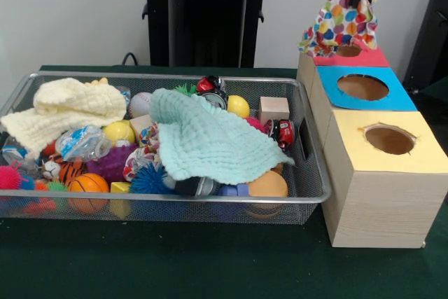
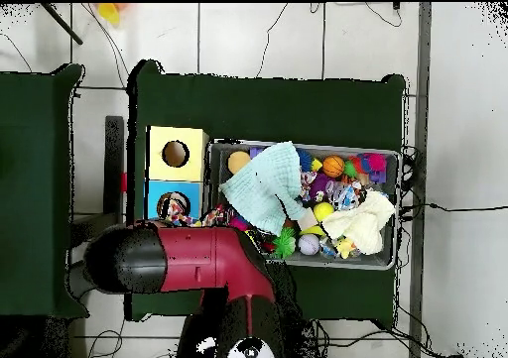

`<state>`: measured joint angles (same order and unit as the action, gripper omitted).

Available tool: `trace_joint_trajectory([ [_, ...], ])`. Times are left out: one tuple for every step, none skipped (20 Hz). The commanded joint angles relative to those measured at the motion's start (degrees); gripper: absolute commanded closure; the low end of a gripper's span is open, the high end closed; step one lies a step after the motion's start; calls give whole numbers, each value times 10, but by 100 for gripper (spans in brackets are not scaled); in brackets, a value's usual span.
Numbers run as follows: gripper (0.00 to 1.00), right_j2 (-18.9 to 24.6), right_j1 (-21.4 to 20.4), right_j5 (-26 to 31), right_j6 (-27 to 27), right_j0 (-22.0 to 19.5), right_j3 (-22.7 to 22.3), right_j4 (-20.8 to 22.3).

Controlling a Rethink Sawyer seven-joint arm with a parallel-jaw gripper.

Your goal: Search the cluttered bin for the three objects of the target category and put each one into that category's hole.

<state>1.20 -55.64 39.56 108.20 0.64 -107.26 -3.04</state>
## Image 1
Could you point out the black chair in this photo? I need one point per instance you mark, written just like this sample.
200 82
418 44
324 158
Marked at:
430 33

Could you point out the mint green cloth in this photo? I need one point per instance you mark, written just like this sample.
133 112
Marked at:
210 138

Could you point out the peach orange ball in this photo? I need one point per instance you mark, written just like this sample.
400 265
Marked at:
267 185

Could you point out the yellow ball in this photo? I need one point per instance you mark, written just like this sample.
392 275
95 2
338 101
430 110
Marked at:
238 106
119 132

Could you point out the cream yellow cloth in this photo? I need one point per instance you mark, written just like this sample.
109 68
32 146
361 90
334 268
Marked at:
70 106

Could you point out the orange toy basketball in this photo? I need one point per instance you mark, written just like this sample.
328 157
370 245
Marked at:
89 185

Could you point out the pink spiky ball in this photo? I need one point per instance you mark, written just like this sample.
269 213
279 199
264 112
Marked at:
8 177

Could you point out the small wooden cube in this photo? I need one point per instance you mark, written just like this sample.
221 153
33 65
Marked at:
273 110

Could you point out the white toy baseball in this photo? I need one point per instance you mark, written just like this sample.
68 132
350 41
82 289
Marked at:
140 105

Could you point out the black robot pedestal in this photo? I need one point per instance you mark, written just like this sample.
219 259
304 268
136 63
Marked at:
203 19

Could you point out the wooden box with three holes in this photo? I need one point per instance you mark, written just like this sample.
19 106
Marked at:
378 194

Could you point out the colourful polka dot cloth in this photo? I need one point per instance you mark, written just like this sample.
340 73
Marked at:
336 26

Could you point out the shallow clear mesh bin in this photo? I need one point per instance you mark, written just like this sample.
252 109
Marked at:
309 173

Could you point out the green spiky ball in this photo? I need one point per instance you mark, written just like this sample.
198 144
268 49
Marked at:
185 90

